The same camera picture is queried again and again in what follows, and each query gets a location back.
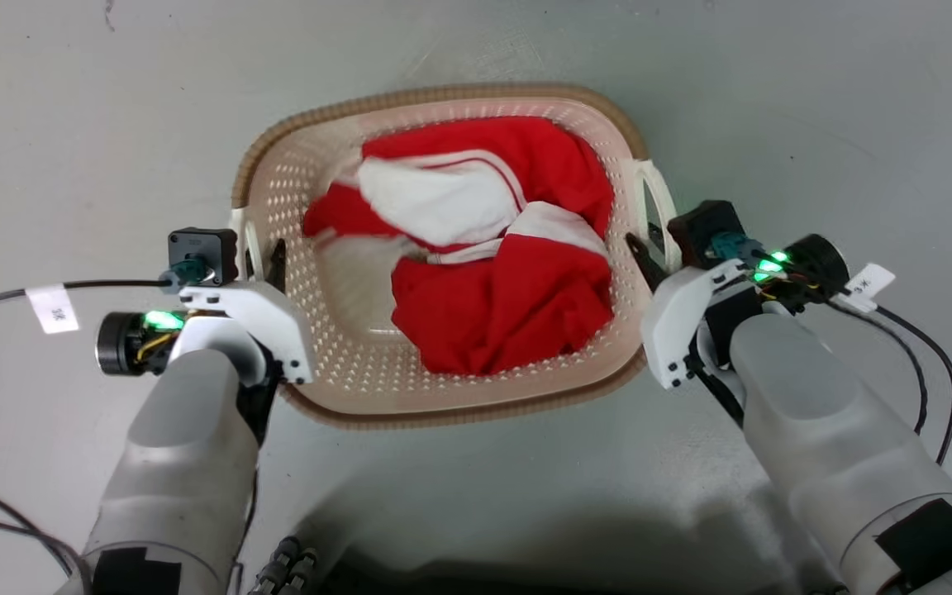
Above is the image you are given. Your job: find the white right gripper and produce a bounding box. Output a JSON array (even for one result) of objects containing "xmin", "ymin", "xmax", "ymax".
[{"xmin": 625, "ymin": 232, "xmax": 850, "ymax": 390}]

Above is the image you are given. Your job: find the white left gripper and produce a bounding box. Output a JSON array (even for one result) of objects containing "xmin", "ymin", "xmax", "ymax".
[{"xmin": 95, "ymin": 239, "xmax": 317, "ymax": 389}]

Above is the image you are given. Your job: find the beige plastic laundry basket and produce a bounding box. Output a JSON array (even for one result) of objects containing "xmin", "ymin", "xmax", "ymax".
[{"xmin": 231, "ymin": 83, "xmax": 680, "ymax": 431}]

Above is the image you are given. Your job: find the red and white garment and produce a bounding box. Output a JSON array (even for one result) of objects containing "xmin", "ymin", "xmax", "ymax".
[{"xmin": 302, "ymin": 116, "xmax": 616, "ymax": 378}]

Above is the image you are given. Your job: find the black left camera cable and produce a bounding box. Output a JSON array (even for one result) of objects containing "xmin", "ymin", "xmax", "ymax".
[{"xmin": 0, "ymin": 279, "xmax": 173, "ymax": 325}]

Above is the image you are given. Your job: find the black camera cable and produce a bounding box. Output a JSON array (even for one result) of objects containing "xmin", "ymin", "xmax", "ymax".
[
  {"xmin": 0, "ymin": 279, "xmax": 173, "ymax": 325},
  {"xmin": 871, "ymin": 304, "xmax": 952, "ymax": 466}
]

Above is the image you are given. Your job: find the white right cable label tag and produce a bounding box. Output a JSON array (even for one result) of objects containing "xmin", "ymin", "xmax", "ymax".
[{"xmin": 843, "ymin": 263, "xmax": 897, "ymax": 314}]

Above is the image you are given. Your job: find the white cable label tag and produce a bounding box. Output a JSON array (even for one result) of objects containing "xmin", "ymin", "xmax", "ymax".
[
  {"xmin": 26, "ymin": 284, "xmax": 80, "ymax": 335},
  {"xmin": 843, "ymin": 263, "xmax": 897, "ymax": 314}
]

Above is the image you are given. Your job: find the white left cable label tag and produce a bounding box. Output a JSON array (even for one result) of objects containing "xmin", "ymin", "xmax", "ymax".
[{"xmin": 26, "ymin": 284, "xmax": 80, "ymax": 335}]

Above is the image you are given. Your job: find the thin black right gripper cable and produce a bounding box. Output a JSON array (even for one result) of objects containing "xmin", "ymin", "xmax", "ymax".
[{"xmin": 823, "ymin": 297, "xmax": 930, "ymax": 435}]

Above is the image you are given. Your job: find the black right camera cable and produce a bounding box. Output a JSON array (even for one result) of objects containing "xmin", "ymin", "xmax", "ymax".
[{"xmin": 871, "ymin": 304, "xmax": 952, "ymax": 466}]

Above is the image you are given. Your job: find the black floor cable bundle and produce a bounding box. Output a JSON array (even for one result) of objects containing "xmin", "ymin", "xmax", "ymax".
[{"xmin": 0, "ymin": 478, "xmax": 84, "ymax": 581}]

